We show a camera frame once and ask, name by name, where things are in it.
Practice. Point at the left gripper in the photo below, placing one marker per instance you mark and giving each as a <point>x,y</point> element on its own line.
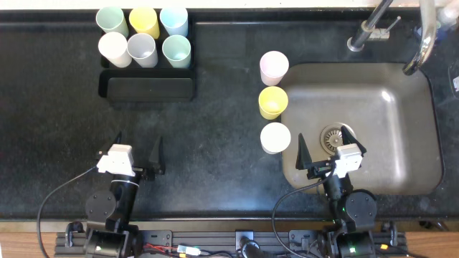
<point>145,173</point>

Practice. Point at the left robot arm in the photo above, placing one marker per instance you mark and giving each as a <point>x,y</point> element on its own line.
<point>107,208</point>

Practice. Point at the steel tap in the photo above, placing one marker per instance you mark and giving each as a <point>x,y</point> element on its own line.
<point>428,39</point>

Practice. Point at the green cup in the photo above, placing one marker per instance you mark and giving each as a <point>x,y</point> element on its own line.
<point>176,50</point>
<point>111,19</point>

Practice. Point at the grey cup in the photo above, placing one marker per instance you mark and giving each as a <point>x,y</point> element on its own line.
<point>142,48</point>

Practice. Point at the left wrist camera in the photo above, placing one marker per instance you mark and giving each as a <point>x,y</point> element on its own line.
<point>116,159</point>

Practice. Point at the blue cup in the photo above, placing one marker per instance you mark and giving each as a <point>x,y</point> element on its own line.
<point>174,19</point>

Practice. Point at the mounting rail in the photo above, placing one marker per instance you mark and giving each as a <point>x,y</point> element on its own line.
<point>215,242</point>

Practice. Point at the white cup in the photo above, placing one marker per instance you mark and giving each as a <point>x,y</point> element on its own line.
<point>275,137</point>
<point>114,48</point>

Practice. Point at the yellow cup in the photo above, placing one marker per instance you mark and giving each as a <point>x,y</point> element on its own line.
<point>143,19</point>
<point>273,100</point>

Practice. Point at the pink cup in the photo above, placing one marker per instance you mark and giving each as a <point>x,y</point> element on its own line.
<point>273,64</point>

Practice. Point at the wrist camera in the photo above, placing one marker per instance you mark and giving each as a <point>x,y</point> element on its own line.
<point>116,159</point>
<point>347,159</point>

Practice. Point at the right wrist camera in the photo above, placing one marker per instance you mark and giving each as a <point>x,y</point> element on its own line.
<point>347,159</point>

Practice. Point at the blue soap bottle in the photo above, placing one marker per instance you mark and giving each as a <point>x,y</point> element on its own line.
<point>449,13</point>

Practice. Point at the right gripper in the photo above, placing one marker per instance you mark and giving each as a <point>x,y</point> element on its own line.
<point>319,168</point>

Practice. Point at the black tray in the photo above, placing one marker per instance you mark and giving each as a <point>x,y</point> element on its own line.
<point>150,87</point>

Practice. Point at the steel sink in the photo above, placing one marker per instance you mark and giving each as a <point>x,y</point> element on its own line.
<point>394,143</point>

